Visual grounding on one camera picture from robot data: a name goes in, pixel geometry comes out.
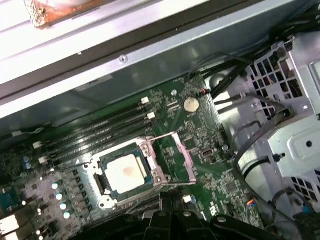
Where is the round coin cell battery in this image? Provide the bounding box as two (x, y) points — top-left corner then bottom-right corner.
(183, 96), (200, 114)

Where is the silver square CPU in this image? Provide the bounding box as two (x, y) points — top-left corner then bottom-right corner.
(101, 149), (155, 198)

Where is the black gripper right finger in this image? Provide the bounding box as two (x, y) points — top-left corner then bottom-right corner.
(174, 190), (279, 240)

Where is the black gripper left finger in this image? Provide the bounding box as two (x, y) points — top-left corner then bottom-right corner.
(82, 191), (177, 240)

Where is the RAM slot with black clips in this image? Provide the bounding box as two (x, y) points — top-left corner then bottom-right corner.
(37, 104), (152, 157)
(46, 119), (157, 171)

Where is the green motherboard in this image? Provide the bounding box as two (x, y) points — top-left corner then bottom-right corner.
(0, 74), (266, 240)

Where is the black flat data cable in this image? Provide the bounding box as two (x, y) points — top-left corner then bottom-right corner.
(231, 104), (293, 176)

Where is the silver metal drive cage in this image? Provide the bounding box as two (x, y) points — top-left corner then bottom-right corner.
(224, 32), (320, 203)

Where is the thin wire locking lever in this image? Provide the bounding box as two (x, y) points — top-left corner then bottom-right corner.
(159, 182), (198, 188)

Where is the RAM slot with white clips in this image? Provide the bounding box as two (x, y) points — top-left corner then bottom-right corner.
(39, 111), (156, 165)
(32, 96), (150, 150)

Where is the CPU socket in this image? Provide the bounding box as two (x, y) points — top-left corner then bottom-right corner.
(76, 136), (173, 211)

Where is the black open PC case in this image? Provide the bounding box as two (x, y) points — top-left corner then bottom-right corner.
(0, 0), (320, 240)

